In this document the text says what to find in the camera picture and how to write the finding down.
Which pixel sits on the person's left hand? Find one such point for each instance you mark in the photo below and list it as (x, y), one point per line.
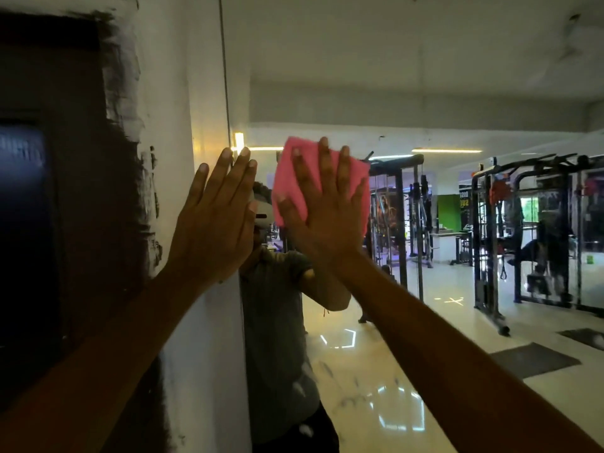
(214, 235)

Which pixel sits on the person's right hand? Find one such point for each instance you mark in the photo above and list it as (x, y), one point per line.
(332, 226)

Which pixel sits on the large wall mirror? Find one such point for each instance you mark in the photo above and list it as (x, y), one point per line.
(424, 65)

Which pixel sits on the person's right forearm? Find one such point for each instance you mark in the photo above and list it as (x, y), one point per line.
(462, 372)

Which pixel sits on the pink cloth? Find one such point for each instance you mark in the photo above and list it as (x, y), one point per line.
(285, 179)

